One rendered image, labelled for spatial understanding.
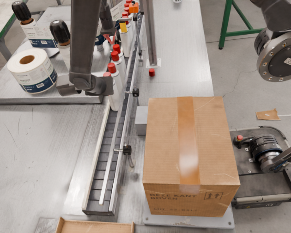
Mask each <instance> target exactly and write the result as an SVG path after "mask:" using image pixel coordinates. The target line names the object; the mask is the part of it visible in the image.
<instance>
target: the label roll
mask: <svg viewBox="0 0 291 233"><path fill-rule="evenodd" d="M7 68H8V70H9V71H10V72H11V74H12V75H13V76H14V78H15V79H16V81H17V82H18V83H19V85H20V86H21V87H22V89H23V90H24V91H25V92H26V93H30V94H35V93H41V92H43V91H46V90H48V89H49V88H51V87H52V86H53V85H54V84H55V83H56V78H57V76H58V74H57V72H56V71H55V69H54V67H53V65H52V63H51V61H50V59H49V57H48V55H47V53H46V52H45V50H43V49H38V48H34V49H27V50H24V51H21V52H19V53H17V54H16V55H15V56H13V57H12V58H11V59H10V60H9V62H8V64H7Z"/></svg>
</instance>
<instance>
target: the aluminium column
mask: <svg viewBox="0 0 291 233"><path fill-rule="evenodd" d="M143 8H144V17H145V29H146V38H147V46H148V55H149V63H150V66H155V65H157V64H158V58H157V45H156V33H155V20H154V7H153V0H143Z"/></svg>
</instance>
